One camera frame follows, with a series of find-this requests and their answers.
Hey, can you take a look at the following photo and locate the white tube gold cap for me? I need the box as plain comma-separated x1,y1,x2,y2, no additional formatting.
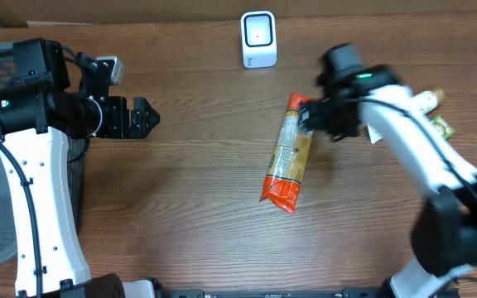
367,88,446,144

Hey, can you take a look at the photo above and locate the red spaghetti packet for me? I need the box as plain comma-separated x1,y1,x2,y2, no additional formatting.
260,93,314,214

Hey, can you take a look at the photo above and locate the green snack packet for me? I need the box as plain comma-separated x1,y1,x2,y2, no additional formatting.
431,115,455,140

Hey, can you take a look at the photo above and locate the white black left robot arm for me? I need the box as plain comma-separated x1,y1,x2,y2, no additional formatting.
0,38,160,298

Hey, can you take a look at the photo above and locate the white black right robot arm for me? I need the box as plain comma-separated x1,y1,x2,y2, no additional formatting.
299,43,477,297

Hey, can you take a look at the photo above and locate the white barcode scanner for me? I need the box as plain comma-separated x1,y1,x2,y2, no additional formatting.
240,11,277,69

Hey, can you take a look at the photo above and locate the brown cardboard backdrop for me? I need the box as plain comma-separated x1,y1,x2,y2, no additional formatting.
0,0,477,27

